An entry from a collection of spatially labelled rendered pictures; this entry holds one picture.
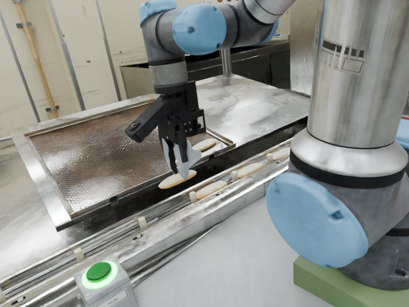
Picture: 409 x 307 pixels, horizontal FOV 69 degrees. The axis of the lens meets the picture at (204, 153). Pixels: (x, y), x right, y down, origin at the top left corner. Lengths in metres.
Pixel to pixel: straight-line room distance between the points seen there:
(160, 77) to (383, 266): 0.48
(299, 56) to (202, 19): 0.91
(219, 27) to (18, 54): 3.86
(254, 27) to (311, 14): 0.76
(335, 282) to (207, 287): 0.21
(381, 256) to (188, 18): 0.44
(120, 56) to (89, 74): 0.66
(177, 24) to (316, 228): 0.36
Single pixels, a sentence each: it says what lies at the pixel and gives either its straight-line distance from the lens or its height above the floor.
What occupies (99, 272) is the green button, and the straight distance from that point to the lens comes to 0.53.
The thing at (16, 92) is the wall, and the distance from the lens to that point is 4.29.
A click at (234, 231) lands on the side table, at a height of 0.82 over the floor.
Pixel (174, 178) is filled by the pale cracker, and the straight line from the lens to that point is 0.68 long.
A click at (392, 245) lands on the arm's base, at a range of 0.51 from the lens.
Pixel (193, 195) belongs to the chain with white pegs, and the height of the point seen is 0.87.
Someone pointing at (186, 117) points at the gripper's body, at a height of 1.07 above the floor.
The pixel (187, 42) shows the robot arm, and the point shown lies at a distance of 0.50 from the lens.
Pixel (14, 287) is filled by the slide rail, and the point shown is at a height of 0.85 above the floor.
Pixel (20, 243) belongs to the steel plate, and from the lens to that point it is 0.87.
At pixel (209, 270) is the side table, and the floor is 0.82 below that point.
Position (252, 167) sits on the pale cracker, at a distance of 0.85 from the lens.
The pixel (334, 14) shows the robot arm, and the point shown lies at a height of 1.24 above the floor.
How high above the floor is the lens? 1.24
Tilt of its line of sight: 23 degrees down
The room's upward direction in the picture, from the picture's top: 8 degrees counter-clockwise
